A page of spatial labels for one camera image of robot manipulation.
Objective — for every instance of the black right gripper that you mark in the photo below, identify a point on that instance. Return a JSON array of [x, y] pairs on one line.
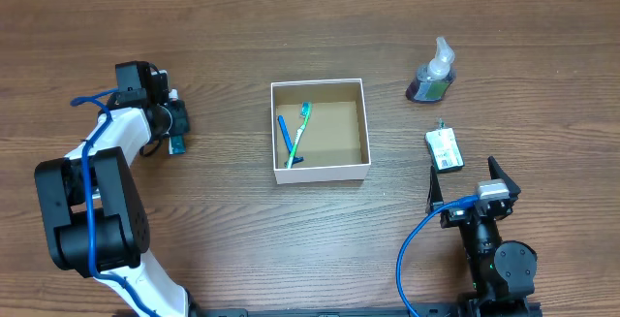
[[471, 212]]

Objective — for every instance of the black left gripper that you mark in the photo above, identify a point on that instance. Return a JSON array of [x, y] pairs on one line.
[[179, 119]]

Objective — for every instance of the teal white toothpaste tube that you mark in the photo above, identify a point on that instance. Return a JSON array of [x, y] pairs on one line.
[[176, 143]]

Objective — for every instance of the white green soap bar packet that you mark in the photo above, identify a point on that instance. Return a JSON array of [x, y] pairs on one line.
[[443, 148]]

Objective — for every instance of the purple soap pump bottle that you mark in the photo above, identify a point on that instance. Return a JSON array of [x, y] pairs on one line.
[[433, 79]]

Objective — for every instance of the blue disposable razor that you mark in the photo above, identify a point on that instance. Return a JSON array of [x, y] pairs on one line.
[[287, 138]]

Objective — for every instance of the green white toothbrush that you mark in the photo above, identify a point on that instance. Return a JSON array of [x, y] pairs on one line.
[[305, 113]]

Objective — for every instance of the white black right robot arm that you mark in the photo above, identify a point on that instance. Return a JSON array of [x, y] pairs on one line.
[[502, 271]]

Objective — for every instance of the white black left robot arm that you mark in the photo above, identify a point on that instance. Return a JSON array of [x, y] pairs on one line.
[[94, 220]]

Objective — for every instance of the pink cardboard box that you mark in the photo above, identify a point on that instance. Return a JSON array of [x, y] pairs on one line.
[[335, 144]]

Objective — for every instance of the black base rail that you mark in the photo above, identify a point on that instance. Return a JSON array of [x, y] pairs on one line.
[[368, 311]]

